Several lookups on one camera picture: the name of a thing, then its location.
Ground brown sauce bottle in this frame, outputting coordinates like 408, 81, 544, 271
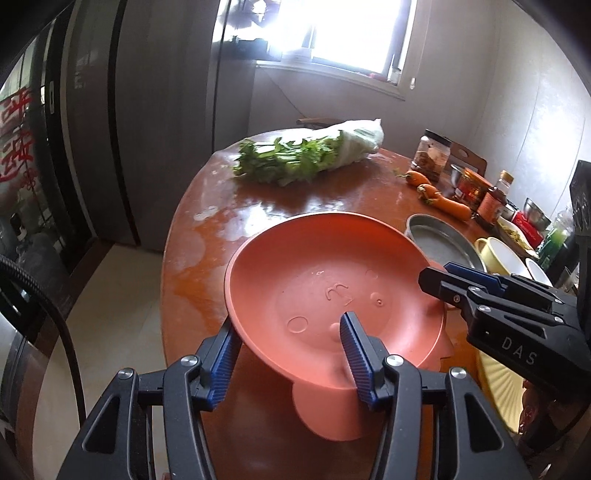
474, 170, 514, 231

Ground bagged celery bunch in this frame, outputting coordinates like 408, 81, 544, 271
233, 119, 384, 186

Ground red chili sauce jar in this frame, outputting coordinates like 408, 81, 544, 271
455, 168, 492, 212

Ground green liquid bottle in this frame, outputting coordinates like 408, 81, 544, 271
538, 207, 574, 271

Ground person right hand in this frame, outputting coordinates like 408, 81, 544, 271
518, 380, 580, 435

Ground red patterned white bowl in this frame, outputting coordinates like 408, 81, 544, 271
525, 258, 552, 287

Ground white dish with food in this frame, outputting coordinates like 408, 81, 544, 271
496, 217, 539, 260

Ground middle carrot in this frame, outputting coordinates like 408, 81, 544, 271
417, 183, 441, 204

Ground near long carrot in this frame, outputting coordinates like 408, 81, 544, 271
426, 195, 472, 222

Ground yellow mug bowl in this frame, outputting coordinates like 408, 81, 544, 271
474, 237, 531, 279

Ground round metal pan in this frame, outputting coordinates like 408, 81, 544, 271
405, 214, 487, 272

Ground glass door red characters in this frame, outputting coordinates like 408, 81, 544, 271
1, 39, 64, 298

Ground grey refrigerator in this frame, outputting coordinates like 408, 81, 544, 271
54, 1, 218, 251

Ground clear jar black lid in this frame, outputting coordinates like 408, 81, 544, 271
411, 129, 452, 185

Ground orange plastic plate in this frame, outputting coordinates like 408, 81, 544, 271
224, 213, 453, 441

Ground small steel bowl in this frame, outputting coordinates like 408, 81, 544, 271
523, 198, 551, 232

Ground far carrot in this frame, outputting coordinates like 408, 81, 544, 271
396, 170, 431, 187

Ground window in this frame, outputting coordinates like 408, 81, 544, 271
213, 1, 420, 99

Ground red box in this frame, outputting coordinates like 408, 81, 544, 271
512, 210, 543, 249

